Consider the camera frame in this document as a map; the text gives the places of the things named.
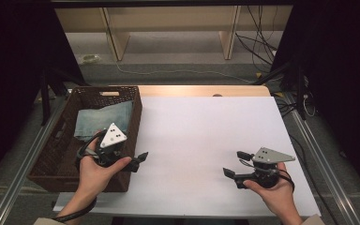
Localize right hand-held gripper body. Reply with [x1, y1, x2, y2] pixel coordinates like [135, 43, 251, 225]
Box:
[233, 146, 296, 189]

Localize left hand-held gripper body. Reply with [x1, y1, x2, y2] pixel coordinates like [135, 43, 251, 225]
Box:
[88, 122, 139, 173]

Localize light blue jeans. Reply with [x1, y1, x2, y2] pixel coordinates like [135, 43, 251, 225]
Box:
[73, 99, 135, 143]

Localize brown woven basket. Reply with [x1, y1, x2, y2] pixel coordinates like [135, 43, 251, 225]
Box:
[26, 85, 143, 193]

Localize person's left hand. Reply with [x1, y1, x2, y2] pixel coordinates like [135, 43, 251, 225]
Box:
[78, 129, 133, 201]

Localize person's right hand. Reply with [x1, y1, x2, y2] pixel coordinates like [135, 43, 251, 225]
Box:
[242, 161, 296, 218]

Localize white table sheet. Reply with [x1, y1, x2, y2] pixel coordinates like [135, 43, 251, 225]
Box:
[52, 96, 323, 218]

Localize black tripod stand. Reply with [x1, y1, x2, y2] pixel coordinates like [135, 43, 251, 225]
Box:
[252, 58, 309, 122]
[39, 66, 90, 127]

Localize wooden table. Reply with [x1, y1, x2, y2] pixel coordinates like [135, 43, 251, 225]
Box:
[110, 84, 272, 98]

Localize dark curtain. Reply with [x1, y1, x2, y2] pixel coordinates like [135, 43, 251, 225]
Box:
[0, 0, 86, 190]
[271, 0, 360, 204]

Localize light wooden shelf unit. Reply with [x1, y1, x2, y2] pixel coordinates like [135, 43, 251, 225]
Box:
[54, 5, 293, 62]

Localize black right gripper strap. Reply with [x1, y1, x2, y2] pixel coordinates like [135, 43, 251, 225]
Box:
[277, 170, 296, 193]

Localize black floor cable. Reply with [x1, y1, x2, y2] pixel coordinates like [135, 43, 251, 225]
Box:
[288, 133, 339, 225]

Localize black cable loops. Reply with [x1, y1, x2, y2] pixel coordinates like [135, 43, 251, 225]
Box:
[272, 96, 298, 117]

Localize metal floor rail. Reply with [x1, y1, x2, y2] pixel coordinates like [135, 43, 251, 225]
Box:
[281, 91, 360, 225]
[0, 93, 72, 225]

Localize greenish coiled cord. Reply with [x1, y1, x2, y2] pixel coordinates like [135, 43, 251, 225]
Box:
[80, 53, 103, 66]

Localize hanging black cable bundle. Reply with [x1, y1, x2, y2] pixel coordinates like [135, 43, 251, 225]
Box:
[234, 5, 278, 75]

